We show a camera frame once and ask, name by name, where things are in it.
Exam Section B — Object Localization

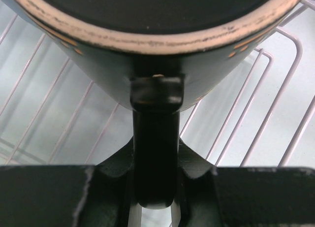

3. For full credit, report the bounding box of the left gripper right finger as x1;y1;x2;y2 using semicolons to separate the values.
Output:
173;142;315;227

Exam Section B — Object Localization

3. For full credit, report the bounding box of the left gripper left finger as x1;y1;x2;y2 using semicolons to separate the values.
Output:
0;141;135;227

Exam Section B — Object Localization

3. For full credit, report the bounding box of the clear wire dish rack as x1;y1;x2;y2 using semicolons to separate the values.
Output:
0;0;315;227

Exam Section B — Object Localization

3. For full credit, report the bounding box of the red black mug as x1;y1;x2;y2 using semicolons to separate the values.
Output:
1;0;300;209

